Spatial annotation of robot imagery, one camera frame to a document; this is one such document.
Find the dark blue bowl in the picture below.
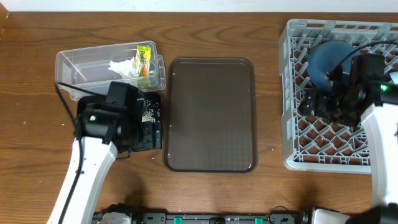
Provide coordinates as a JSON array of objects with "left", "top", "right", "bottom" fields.
[{"left": 307, "top": 40, "right": 355, "bottom": 93}]

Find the dark brown serving tray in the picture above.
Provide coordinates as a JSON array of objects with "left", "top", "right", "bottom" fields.
[{"left": 164, "top": 57, "right": 258, "bottom": 174}]

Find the grey dishwasher rack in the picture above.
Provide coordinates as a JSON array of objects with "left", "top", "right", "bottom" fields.
[{"left": 279, "top": 19, "right": 397, "bottom": 174}]

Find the white tissue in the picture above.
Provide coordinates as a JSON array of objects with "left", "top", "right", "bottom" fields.
[{"left": 108, "top": 58, "right": 139, "bottom": 78}]

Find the clear plastic bin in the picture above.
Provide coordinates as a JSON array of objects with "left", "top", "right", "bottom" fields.
[{"left": 55, "top": 40, "right": 166, "bottom": 101}]

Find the yellow green snack wrapper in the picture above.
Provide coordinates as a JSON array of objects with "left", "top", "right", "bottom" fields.
[{"left": 134, "top": 45, "right": 152, "bottom": 77}]

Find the spilled white rice pile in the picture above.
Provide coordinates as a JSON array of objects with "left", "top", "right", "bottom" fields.
[{"left": 142, "top": 100, "right": 161, "bottom": 123}]

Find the black plastic tray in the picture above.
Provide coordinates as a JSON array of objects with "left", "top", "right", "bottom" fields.
[{"left": 76, "top": 92, "right": 162, "bottom": 153}]

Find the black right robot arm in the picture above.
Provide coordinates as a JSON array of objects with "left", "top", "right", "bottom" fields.
[{"left": 301, "top": 54, "right": 397, "bottom": 223}]

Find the black rail with green clips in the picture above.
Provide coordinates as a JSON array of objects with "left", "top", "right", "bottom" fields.
[{"left": 91, "top": 203, "right": 310, "bottom": 224}]

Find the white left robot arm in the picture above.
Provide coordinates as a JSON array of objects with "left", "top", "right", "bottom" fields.
[{"left": 48, "top": 82, "right": 162, "bottom": 223}]

